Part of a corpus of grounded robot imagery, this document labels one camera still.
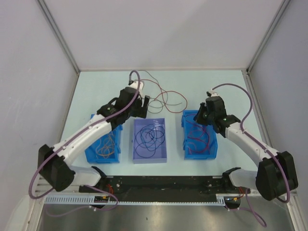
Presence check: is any orange red wire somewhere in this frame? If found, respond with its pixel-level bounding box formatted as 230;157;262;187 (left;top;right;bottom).
183;114;215;154

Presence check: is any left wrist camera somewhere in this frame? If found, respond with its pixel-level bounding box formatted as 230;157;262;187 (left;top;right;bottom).
129;81;144;94

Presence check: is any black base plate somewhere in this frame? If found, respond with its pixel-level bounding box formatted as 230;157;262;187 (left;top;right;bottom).
94;176;245;203

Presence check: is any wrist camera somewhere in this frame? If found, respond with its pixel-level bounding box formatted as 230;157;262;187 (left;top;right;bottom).
206;89;219;97
129;81;144;94

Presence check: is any left blue bin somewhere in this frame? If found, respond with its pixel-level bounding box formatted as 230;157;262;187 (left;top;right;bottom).
85;125;123;164

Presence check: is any yellow orange wire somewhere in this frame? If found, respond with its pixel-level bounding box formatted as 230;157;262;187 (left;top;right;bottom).
95;137;117;159

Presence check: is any purple cable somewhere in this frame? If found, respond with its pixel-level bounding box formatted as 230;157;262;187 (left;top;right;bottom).
209;83;291;227
28;70;141;216

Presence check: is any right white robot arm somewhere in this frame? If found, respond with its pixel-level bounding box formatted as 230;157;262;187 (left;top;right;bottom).
194;96;298;201

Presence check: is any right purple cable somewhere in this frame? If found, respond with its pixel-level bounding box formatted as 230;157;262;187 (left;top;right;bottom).
209;83;291;227

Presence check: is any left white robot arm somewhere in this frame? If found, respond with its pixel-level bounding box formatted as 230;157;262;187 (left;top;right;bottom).
38;83;150;193

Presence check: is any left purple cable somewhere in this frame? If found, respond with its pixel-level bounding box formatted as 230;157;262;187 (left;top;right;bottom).
28;70;141;216

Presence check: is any right blue bin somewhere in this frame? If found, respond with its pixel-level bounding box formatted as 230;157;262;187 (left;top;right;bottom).
181;110;218;160

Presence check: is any middle purple tray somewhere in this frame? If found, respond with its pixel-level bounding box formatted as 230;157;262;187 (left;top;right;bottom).
132;118;167;164

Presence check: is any slotted cable duct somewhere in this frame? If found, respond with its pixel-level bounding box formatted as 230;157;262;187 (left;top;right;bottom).
45;194;240;206

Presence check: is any blue bin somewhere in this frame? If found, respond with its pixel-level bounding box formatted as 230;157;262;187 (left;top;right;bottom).
181;110;218;160
85;125;123;164

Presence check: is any dark blue wire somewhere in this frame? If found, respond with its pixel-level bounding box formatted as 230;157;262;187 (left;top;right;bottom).
134;124;167;151

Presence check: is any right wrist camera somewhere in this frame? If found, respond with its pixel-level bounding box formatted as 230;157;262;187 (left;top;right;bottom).
206;89;219;97

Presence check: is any dark red wire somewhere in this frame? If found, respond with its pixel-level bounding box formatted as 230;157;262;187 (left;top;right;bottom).
141;78;188;114

